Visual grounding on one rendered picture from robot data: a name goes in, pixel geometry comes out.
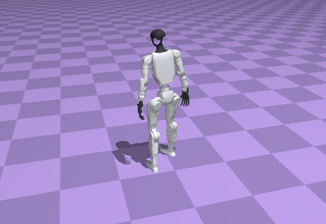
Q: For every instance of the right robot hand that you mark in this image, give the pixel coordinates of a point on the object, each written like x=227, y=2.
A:
x=184, y=97

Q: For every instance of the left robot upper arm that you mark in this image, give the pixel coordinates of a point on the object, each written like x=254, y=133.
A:
x=146, y=60

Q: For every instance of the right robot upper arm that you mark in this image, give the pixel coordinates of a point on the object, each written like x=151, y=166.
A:
x=178, y=61

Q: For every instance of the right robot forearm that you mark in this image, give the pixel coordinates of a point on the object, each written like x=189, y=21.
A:
x=184, y=82

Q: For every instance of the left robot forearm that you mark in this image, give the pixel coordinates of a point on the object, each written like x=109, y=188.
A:
x=142, y=90

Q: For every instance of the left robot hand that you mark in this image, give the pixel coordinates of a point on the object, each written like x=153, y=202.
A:
x=139, y=109

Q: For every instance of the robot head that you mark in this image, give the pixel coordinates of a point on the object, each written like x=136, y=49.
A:
x=158, y=34

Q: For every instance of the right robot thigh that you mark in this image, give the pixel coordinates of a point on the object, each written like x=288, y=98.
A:
x=170, y=110

